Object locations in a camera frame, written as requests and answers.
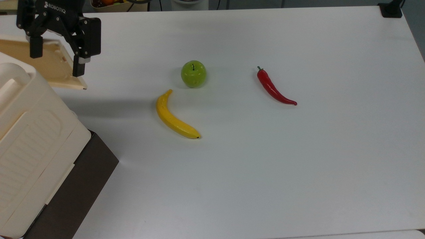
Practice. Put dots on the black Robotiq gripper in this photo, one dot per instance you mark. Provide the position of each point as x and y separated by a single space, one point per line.
56 13

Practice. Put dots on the cream cabinet door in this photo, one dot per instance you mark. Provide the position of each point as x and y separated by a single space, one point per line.
54 68

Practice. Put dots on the cream plastic cabinet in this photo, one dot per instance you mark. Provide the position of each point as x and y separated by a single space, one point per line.
36 152

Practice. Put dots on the yellow banana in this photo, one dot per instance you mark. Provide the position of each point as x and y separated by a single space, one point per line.
169 118

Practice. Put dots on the green apple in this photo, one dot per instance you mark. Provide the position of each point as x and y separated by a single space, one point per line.
193 74

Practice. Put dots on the dark brown wooden drawer box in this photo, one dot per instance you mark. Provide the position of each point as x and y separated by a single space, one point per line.
83 179

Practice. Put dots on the red chili pepper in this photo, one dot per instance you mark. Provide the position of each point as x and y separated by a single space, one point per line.
270 88

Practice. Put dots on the black table clamp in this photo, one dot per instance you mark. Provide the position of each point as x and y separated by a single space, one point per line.
390 10

